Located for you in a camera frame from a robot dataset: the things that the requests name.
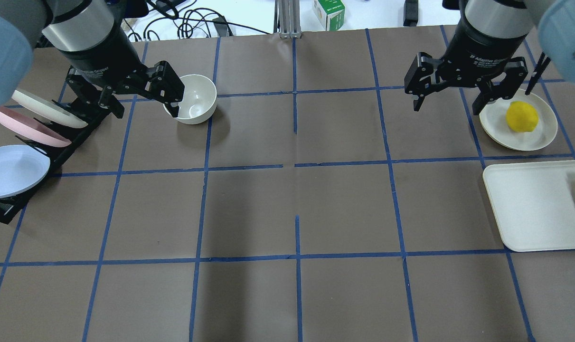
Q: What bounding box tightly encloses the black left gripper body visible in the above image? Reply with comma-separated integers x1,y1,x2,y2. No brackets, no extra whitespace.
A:
66,28,152,98

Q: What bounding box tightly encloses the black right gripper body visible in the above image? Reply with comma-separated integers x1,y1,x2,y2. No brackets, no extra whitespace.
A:
436,21,523,90

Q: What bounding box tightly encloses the white ceramic bowl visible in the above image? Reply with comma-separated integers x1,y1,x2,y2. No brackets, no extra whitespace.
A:
174,74,217,125

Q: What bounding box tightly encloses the yellow lemon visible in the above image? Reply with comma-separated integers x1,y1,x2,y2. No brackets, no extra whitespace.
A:
506,100,539,133

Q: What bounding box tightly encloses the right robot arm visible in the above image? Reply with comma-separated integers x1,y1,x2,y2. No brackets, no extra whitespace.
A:
404,0,575,115

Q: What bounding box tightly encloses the cream plate in rack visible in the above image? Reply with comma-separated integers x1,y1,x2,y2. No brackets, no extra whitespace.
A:
11,88,88,129

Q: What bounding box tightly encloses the round cream plate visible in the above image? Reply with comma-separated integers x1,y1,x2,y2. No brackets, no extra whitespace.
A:
479,89,558,151

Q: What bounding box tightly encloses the pink plate in rack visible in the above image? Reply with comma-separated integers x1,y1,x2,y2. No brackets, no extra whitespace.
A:
0,106,72,148

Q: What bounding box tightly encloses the green white carton box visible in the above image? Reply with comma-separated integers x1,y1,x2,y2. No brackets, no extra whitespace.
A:
313,0,346,32

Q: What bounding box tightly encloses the light blue plate in rack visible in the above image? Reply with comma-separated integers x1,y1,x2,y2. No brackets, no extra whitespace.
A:
0,144,50,199

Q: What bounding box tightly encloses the rectangular cream tray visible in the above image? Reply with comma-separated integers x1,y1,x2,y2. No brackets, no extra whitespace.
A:
482,160,575,252

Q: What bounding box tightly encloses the black dish rack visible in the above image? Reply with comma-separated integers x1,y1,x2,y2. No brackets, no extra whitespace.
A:
0,99,111,224

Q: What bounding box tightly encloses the black cable bundle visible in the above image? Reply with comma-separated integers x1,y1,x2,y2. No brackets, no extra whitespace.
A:
121,0,271,42

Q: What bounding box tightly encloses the aluminium frame post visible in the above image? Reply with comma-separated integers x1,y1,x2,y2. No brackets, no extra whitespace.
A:
274,0,301,39

